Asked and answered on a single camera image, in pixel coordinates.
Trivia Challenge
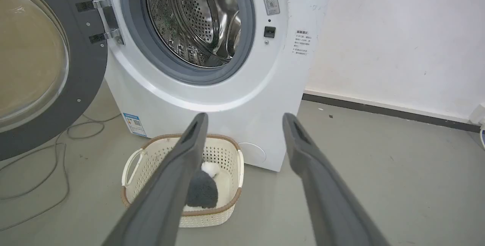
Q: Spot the white front-load washing machine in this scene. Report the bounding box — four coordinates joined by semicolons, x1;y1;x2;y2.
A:
74;0;338;172

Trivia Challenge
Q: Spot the black baseboard strip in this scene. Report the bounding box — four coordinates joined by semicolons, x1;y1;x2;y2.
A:
302;93;482;133

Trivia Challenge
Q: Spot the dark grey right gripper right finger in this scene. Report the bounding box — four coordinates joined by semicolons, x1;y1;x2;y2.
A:
282;113;391;246

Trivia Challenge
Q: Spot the grey and white cloth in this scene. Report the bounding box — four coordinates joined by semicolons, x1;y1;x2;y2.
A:
185;161;221;208

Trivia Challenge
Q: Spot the white wall socket box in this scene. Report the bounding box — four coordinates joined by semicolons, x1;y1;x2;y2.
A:
469;103;485;127

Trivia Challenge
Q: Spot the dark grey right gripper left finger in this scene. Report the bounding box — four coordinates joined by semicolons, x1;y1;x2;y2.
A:
102;113;209;246

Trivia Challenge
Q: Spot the grey round washer door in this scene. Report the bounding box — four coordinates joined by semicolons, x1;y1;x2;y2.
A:
0;0;124;161

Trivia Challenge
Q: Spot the cream perforated laundry basket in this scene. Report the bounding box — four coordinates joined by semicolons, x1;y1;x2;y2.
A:
121;134;245;228

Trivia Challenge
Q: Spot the thin grey floor cable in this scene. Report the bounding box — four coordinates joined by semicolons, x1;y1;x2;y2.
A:
0;113;122;232

